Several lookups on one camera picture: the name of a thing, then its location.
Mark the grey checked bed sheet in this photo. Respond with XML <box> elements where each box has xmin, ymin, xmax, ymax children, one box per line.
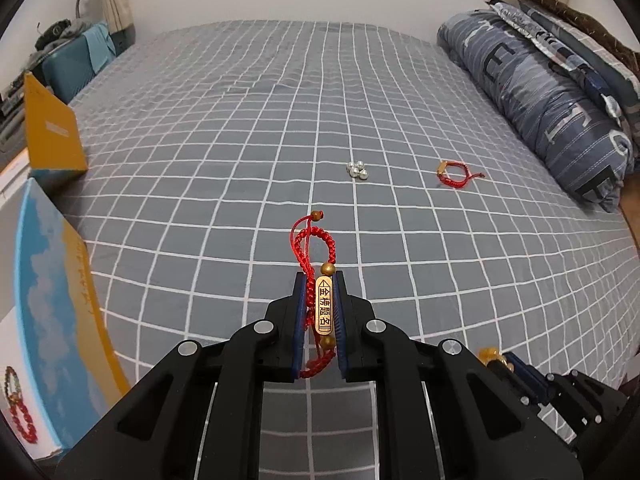
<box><xmin>65</xmin><ymin>20</ymin><xmax>640</xmax><ymax>480</ymax></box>

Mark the thin red cord bracelet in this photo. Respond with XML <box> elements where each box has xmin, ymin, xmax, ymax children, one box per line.
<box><xmin>436</xmin><ymin>160</ymin><xmax>486</xmax><ymax>189</ymax></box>

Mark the yellow bead bracelet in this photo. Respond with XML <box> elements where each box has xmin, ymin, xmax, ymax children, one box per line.
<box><xmin>479</xmin><ymin>346</ymin><xmax>516</xmax><ymax>373</ymax></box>

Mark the teal suitcase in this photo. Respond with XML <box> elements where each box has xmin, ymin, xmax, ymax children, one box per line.
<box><xmin>41</xmin><ymin>22</ymin><xmax>116</xmax><ymax>106</ymax></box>

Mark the folded grey blue duvet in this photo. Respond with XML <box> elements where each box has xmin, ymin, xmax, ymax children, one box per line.
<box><xmin>436</xmin><ymin>10</ymin><xmax>635</xmax><ymax>213</ymax></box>

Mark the grey cassette radio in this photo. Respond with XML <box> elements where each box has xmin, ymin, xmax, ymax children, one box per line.
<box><xmin>0</xmin><ymin>80</ymin><xmax>28</xmax><ymax>147</ymax></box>

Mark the wooden bead bracelet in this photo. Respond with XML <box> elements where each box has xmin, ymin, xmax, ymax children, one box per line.
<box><xmin>2</xmin><ymin>366</ymin><xmax>26</xmax><ymax>406</ymax></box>

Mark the grey cloth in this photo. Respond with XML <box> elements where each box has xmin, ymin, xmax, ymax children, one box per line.
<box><xmin>65</xmin><ymin>19</ymin><xmax>93</xmax><ymax>41</ymax></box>

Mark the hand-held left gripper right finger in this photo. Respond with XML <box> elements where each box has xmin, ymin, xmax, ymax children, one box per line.
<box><xmin>333</xmin><ymin>270</ymin><xmax>586</xmax><ymax>480</ymax></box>

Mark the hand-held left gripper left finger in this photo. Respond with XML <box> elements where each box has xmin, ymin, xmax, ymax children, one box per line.
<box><xmin>52</xmin><ymin>271</ymin><xmax>307</xmax><ymax>480</ymax></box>

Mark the teal towel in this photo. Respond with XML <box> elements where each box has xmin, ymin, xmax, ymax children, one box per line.
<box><xmin>82</xmin><ymin>25</ymin><xmax>117</xmax><ymax>71</ymax></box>

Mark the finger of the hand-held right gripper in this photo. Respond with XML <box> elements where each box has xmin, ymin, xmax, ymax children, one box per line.
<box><xmin>492</xmin><ymin>352</ymin><xmax>557</xmax><ymax>412</ymax></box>

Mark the wooden bed frame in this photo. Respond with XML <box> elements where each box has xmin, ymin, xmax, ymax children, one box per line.
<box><xmin>617</xmin><ymin>150</ymin><xmax>640</xmax><ymax>281</ymax></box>

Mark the blue white patterned pillow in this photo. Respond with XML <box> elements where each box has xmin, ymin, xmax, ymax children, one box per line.
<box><xmin>489</xmin><ymin>0</ymin><xmax>638</xmax><ymax>131</ymax></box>

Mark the red bead bracelet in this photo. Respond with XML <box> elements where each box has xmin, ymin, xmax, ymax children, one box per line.
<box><xmin>7</xmin><ymin>400</ymin><xmax>40</xmax><ymax>445</ymax></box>

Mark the blue cloud print box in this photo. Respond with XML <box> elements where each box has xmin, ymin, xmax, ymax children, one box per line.
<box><xmin>0</xmin><ymin>177</ymin><xmax>132</xmax><ymax>463</ymax></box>

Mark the yellow cardboard box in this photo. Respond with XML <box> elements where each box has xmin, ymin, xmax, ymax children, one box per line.
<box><xmin>24</xmin><ymin>72</ymin><xmax>90</xmax><ymax>184</ymax></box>

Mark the brown blanket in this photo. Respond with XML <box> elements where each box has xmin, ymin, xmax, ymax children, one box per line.
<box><xmin>520</xmin><ymin>0</ymin><xmax>640</xmax><ymax>58</ymax></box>

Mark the grey lined pillow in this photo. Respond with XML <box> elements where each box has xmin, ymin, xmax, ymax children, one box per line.
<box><xmin>500</xmin><ymin>1</ymin><xmax>640</xmax><ymax>88</ymax></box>

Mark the red cord gold charm bracelet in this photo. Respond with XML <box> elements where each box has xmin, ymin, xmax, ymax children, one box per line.
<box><xmin>290</xmin><ymin>210</ymin><xmax>338</xmax><ymax>380</ymax></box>

